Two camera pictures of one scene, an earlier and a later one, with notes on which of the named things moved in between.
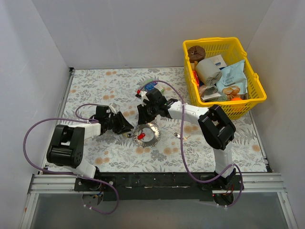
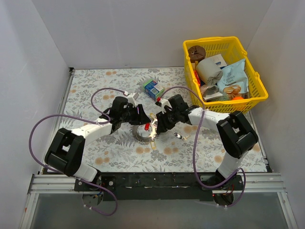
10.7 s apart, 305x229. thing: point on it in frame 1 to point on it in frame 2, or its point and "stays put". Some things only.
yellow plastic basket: [231, 49] stays put
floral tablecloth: [146, 120] stays put
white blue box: [218, 61] stays put
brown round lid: [196, 53] stays put
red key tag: [141, 136] to [147, 126]
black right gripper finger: [144, 115] to [166, 121]
